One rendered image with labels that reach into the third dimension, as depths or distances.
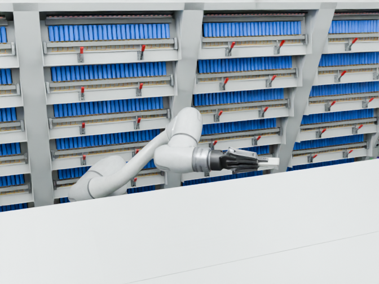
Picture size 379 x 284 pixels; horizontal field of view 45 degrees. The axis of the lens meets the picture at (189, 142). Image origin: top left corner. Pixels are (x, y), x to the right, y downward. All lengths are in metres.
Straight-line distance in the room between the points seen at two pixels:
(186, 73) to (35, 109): 0.71
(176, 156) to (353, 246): 0.86
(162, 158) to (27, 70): 0.75
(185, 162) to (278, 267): 0.86
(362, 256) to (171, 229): 0.34
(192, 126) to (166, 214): 0.88
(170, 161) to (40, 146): 0.84
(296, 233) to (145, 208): 0.28
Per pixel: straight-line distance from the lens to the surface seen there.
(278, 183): 0.98
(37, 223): 0.84
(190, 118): 1.72
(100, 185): 1.92
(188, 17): 2.10
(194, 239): 0.82
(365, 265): 0.88
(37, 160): 2.33
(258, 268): 0.80
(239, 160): 1.59
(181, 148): 1.63
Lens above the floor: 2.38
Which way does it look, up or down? 35 degrees down
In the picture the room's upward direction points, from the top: 8 degrees clockwise
